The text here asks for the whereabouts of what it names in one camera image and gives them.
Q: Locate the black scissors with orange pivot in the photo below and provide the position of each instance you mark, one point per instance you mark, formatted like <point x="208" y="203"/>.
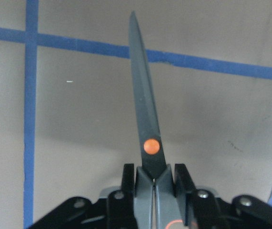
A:
<point x="155" y="205"/>

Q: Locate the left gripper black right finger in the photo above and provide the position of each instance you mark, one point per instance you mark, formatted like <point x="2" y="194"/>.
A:
<point x="184" y="189"/>

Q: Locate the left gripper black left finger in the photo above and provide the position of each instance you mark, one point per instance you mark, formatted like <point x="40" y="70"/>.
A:
<point x="127" y="182"/>

